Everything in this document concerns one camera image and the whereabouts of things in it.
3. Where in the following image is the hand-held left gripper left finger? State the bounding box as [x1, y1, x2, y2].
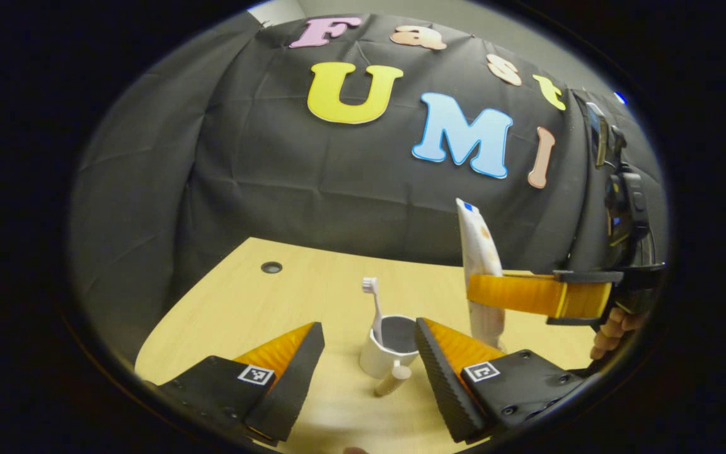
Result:
[146, 322, 326, 445]

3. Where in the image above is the white toothpaste tube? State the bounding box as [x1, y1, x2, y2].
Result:
[456, 198, 507, 352]

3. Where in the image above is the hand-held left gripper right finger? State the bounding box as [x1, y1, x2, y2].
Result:
[415, 317, 597, 444]

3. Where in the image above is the white toothbrush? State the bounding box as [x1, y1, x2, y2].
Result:
[362, 276, 386, 344]

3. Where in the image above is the black backdrop cloth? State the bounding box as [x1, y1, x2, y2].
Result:
[67, 13, 666, 366]

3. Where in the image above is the light wooden desktop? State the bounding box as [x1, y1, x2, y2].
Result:
[135, 236, 597, 454]

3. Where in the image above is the white cup with wooden handle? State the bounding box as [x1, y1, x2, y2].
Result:
[359, 314, 430, 398]

